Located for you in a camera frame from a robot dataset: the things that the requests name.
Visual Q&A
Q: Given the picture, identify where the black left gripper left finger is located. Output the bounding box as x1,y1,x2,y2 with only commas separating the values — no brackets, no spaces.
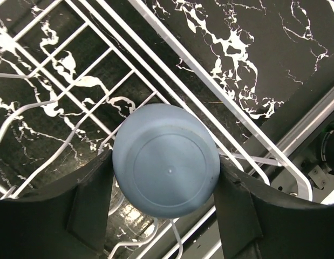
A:
0,151,113,258

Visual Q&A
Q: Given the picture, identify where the light blue plastic cup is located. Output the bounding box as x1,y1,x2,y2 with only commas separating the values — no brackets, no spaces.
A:
112,104,220,219

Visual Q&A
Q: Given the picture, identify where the white wire dish rack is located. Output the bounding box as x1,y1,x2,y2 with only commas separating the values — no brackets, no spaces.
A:
0,0,313,259

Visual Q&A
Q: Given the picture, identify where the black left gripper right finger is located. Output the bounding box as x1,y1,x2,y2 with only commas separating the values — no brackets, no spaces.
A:
214,160,334,258

